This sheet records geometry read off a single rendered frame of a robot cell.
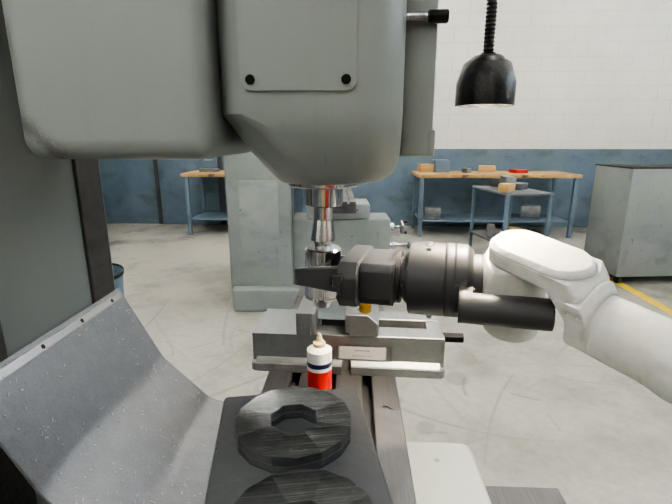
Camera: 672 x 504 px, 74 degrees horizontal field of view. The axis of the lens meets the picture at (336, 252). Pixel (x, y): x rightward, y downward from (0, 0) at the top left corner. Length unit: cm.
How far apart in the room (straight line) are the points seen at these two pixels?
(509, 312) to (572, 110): 731
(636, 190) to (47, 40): 470
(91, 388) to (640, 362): 65
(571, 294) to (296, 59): 34
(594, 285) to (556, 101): 720
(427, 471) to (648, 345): 44
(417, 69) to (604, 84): 746
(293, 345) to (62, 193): 44
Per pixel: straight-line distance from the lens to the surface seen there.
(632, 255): 502
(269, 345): 83
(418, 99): 53
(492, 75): 59
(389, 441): 68
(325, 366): 72
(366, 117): 46
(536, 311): 50
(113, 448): 71
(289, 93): 46
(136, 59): 48
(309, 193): 54
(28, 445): 64
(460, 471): 82
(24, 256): 68
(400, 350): 81
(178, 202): 761
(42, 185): 70
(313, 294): 56
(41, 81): 52
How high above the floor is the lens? 136
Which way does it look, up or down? 14 degrees down
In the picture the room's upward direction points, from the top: straight up
